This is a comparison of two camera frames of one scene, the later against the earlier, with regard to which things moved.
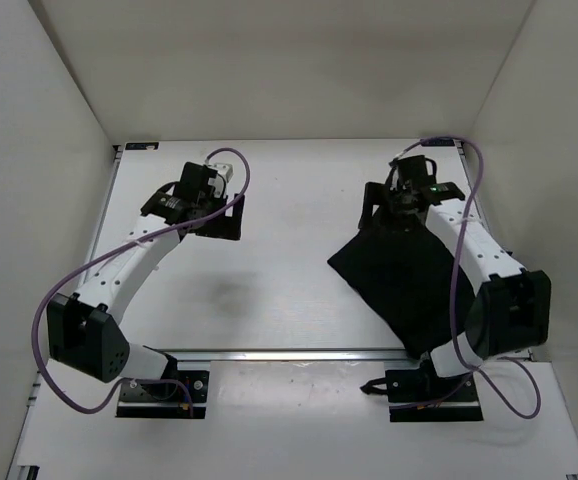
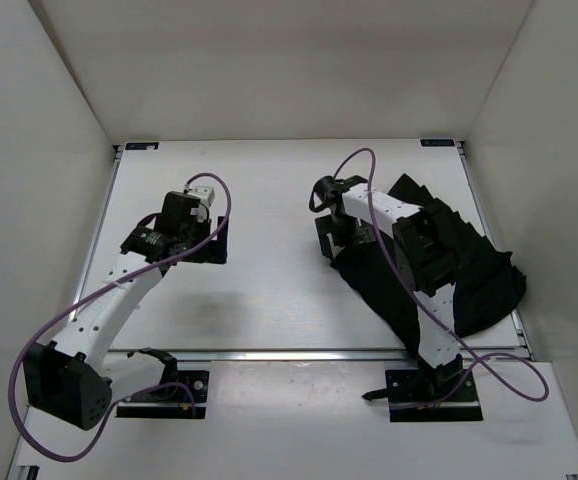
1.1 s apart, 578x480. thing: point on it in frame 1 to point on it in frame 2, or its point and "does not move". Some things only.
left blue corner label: (141, 146) does not move
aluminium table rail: (349, 355) does not move
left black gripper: (227, 225) to (216, 249)
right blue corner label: (437, 142) does not move
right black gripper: (374, 195) to (362, 235)
